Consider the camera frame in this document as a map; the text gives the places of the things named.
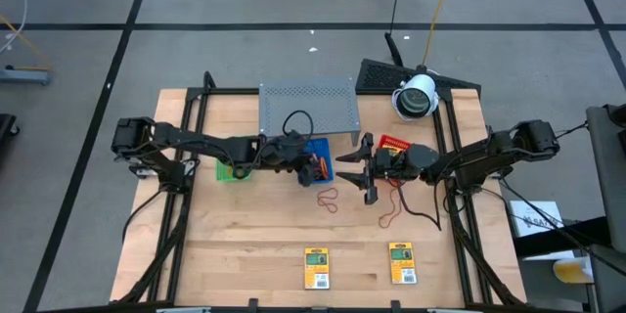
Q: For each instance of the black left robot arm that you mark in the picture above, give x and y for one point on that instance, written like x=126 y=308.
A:
x=195 y=139

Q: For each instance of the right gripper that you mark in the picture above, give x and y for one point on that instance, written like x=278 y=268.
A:
x=389 y=164

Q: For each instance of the green plastic basket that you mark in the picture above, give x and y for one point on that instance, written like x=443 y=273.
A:
x=227 y=173

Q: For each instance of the black object at floor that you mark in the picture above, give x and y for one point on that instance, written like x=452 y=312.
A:
x=7 y=129

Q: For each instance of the white cardboard box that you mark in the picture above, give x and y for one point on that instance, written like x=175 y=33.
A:
x=533 y=210

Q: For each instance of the yellow container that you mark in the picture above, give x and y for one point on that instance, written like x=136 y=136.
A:
x=572 y=271

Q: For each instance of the grey perforated metal shelf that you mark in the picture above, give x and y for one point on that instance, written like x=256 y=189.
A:
x=323 y=102

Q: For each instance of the blue plastic basket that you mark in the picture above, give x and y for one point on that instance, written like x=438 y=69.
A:
x=325 y=147

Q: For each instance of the white round camera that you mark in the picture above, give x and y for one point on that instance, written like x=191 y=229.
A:
x=415 y=98

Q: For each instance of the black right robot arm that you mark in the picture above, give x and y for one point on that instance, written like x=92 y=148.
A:
x=489 y=156

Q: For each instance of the black table clamp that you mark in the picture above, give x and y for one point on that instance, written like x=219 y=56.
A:
x=395 y=305
x=252 y=305

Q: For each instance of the black perforated panel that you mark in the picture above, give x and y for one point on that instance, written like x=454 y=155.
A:
x=381 y=76

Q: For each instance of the grey stand foot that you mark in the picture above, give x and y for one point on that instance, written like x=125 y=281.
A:
x=24 y=76

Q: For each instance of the grey cabinet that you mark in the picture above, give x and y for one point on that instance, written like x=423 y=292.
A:
x=609 y=181

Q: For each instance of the black bar on floor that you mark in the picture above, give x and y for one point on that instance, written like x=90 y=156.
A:
x=392 y=49

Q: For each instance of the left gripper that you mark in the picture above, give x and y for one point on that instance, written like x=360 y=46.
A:
x=286 y=154

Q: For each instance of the brown rubber band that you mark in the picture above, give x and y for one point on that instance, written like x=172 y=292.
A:
x=391 y=205

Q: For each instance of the black board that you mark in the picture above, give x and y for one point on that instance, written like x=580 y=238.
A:
x=587 y=230

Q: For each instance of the long orange rubber band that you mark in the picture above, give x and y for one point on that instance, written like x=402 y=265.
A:
x=324 y=168

